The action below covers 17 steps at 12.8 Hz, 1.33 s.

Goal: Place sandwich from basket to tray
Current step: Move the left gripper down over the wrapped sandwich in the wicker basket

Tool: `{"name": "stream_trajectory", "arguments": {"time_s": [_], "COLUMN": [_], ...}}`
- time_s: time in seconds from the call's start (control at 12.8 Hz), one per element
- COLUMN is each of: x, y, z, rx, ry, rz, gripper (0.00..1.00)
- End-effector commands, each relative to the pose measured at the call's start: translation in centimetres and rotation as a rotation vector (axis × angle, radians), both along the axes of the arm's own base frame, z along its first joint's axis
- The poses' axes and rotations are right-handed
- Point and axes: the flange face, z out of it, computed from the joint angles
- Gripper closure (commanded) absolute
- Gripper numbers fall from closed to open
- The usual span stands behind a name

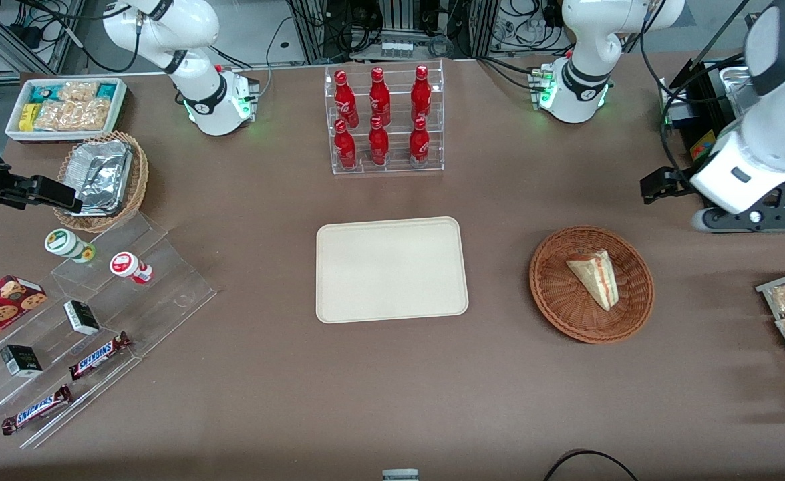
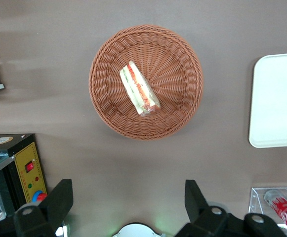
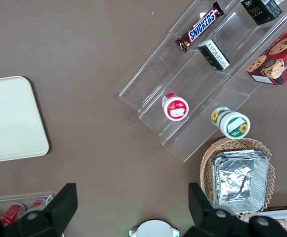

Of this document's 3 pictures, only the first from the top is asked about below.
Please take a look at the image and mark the triangle sandwich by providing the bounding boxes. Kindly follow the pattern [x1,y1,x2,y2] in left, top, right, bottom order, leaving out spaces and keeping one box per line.
[566,249,619,312]

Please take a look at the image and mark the light wicker basket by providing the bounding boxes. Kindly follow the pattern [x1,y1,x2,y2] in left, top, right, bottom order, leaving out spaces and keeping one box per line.
[53,132,149,233]

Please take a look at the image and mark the brown wicker basket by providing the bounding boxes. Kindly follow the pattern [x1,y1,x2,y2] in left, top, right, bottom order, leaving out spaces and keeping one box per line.
[529,226,655,345]

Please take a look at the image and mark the beige plastic tray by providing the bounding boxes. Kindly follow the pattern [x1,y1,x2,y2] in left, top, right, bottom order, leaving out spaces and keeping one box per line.
[316,216,469,324]

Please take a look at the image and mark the black food warmer machine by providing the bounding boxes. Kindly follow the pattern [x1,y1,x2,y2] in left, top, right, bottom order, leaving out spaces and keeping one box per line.
[658,57,785,233]

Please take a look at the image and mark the aluminium foil container stack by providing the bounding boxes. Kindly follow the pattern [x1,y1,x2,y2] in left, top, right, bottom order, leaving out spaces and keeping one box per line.
[62,140,133,216]

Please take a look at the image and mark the green lid yogurt bottle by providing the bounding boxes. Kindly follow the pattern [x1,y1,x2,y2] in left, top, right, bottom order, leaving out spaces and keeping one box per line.
[45,229,96,263]

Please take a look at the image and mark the large clear cracker bag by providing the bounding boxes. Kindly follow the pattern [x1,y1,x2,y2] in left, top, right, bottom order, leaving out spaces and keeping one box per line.
[35,99,111,132]

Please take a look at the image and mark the steel warmer pan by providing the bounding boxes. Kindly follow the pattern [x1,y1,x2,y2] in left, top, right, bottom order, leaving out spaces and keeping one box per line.
[718,65,755,121]

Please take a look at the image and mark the red lid yogurt bottle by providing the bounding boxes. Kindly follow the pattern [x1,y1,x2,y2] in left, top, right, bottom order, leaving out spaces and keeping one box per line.
[110,252,154,285]

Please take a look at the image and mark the small clear cracker bag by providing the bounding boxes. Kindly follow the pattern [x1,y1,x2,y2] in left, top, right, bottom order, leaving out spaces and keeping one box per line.
[58,82,100,102]

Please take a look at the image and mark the white snack bin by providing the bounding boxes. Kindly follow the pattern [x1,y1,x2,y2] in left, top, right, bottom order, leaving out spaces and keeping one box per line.
[5,77,128,144]

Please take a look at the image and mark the small black green carton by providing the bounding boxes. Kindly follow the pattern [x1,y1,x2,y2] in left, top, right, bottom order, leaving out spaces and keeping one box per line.
[0,345,43,378]
[63,300,100,335]

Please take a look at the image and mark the clear acrylic stepped stand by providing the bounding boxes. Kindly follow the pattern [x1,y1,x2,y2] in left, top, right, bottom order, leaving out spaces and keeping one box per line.
[0,212,218,450]

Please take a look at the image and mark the snickers chocolate bar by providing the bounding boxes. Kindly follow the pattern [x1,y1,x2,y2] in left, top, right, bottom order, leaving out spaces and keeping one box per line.
[69,332,132,381]
[1,385,73,436]

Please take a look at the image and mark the red cola bottle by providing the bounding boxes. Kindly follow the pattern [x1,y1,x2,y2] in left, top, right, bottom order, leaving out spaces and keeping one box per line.
[334,70,359,128]
[369,67,391,126]
[334,120,357,170]
[409,116,430,168]
[369,116,389,166]
[411,65,432,123]

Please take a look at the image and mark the clear acrylic bottle rack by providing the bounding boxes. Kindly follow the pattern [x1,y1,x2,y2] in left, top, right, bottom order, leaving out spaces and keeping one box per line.
[324,60,445,176]

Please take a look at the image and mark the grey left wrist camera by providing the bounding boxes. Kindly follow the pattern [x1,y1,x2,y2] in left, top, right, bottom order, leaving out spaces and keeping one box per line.
[693,206,785,233]

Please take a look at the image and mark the black floor cable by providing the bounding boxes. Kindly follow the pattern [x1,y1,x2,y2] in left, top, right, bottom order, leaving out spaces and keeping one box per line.
[542,450,640,481]

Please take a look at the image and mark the aluminium frame rack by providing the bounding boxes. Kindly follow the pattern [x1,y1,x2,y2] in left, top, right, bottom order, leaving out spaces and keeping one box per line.
[287,0,500,65]

